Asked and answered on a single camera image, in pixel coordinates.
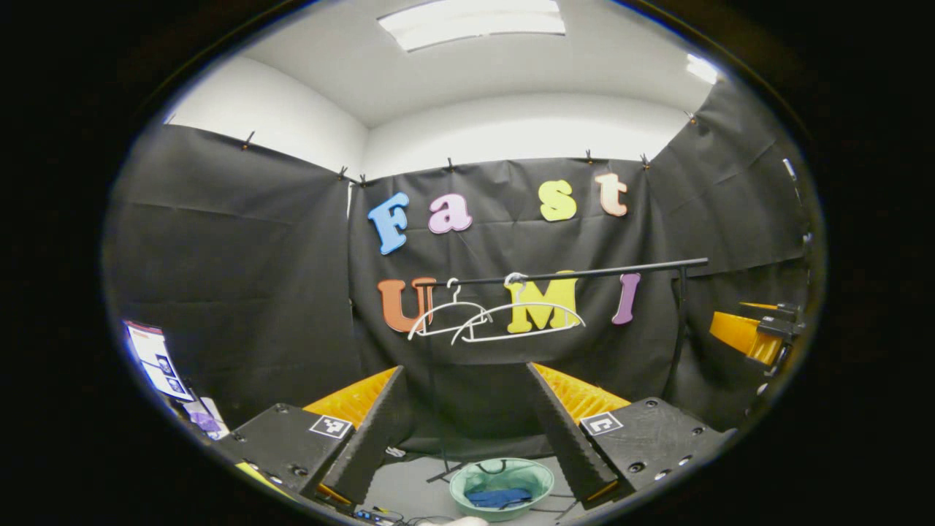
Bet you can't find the row of small cloth clips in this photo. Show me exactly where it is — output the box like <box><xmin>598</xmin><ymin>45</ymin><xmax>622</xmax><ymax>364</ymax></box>
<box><xmin>241</xmin><ymin>110</ymin><xmax>698</xmax><ymax>185</ymax></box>

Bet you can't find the small ceiling light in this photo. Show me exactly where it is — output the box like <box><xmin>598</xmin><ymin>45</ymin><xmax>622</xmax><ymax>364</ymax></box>
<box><xmin>684</xmin><ymin>53</ymin><xmax>721</xmax><ymax>85</ymax></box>

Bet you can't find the white hanger with hook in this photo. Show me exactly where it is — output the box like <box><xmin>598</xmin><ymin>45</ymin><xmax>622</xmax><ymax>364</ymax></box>
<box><xmin>450</xmin><ymin>272</ymin><xmax>587</xmax><ymax>346</ymax></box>

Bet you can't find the black clothes rack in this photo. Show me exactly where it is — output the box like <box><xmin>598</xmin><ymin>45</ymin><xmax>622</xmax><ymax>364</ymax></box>
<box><xmin>426</xmin><ymin>256</ymin><xmax>710</xmax><ymax>484</ymax></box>

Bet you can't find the green laundry hamper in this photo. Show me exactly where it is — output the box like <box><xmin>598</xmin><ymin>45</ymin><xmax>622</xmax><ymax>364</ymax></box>
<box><xmin>448</xmin><ymin>457</ymin><xmax>556</xmax><ymax>522</ymax></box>

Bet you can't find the large ceiling light panel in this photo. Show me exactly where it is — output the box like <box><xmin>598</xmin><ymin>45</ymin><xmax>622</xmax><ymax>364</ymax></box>
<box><xmin>377</xmin><ymin>0</ymin><xmax>568</xmax><ymax>53</ymax></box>

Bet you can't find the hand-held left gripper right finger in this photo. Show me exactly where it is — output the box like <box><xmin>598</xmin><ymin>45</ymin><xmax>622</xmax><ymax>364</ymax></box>
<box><xmin>526</xmin><ymin>361</ymin><xmax>737</xmax><ymax>510</ymax></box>

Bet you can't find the black backdrop cloth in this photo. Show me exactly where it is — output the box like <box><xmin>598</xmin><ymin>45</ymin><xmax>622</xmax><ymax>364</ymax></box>
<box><xmin>102</xmin><ymin>77</ymin><xmax>813</xmax><ymax>462</ymax></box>

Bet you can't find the blue jacket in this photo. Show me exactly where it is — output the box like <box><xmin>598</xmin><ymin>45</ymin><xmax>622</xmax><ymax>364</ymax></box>
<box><xmin>466</xmin><ymin>487</ymin><xmax>535</xmax><ymax>511</ymax></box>

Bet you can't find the tangle of black cables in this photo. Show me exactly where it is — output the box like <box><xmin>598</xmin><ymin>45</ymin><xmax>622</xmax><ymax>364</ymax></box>
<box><xmin>353</xmin><ymin>506</ymin><xmax>439</xmax><ymax>526</ymax></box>

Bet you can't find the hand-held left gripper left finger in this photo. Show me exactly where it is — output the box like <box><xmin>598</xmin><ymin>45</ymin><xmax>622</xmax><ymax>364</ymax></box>
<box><xmin>218</xmin><ymin>365</ymin><xmax>407</xmax><ymax>511</ymax></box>

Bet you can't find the white plain hanger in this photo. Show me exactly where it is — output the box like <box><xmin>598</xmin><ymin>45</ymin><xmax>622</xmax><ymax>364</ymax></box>
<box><xmin>407</xmin><ymin>277</ymin><xmax>495</xmax><ymax>342</ymax></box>

